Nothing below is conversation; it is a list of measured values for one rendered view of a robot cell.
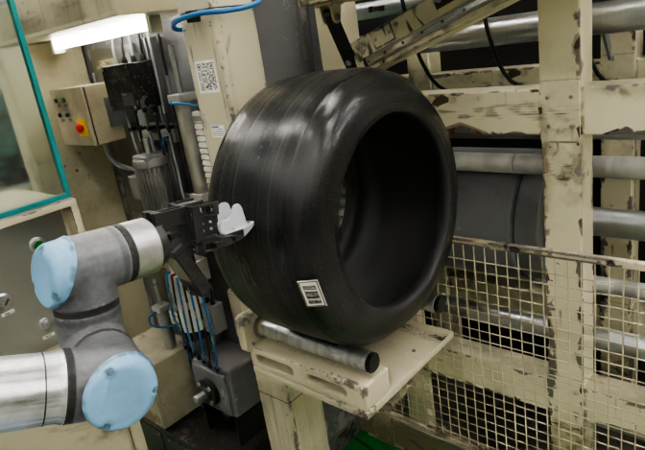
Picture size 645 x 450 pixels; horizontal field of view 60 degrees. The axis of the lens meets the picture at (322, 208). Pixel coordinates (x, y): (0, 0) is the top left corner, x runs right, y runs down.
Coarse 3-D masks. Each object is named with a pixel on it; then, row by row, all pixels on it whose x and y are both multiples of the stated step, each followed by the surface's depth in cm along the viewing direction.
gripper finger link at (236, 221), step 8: (232, 208) 97; (240, 208) 99; (232, 216) 97; (240, 216) 99; (224, 224) 96; (232, 224) 98; (240, 224) 99; (248, 224) 101; (224, 232) 96; (248, 232) 100
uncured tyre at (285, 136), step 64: (256, 128) 108; (320, 128) 101; (384, 128) 144; (256, 192) 103; (320, 192) 99; (384, 192) 154; (448, 192) 133; (256, 256) 105; (320, 256) 100; (384, 256) 149; (320, 320) 107; (384, 320) 117
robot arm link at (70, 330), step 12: (84, 312) 77; (96, 312) 78; (108, 312) 79; (120, 312) 82; (60, 324) 78; (72, 324) 77; (84, 324) 77; (96, 324) 78; (108, 324) 78; (120, 324) 81; (60, 336) 78; (72, 336) 77
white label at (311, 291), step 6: (300, 282) 101; (306, 282) 101; (312, 282) 100; (318, 282) 100; (300, 288) 102; (306, 288) 101; (312, 288) 101; (318, 288) 101; (306, 294) 102; (312, 294) 102; (318, 294) 101; (306, 300) 103; (312, 300) 103; (318, 300) 102; (324, 300) 102; (312, 306) 103
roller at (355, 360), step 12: (264, 324) 136; (276, 336) 133; (288, 336) 131; (300, 336) 128; (300, 348) 129; (312, 348) 126; (324, 348) 123; (336, 348) 121; (348, 348) 120; (360, 348) 119; (336, 360) 122; (348, 360) 119; (360, 360) 117; (372, 360) 116; (372, 372) 117
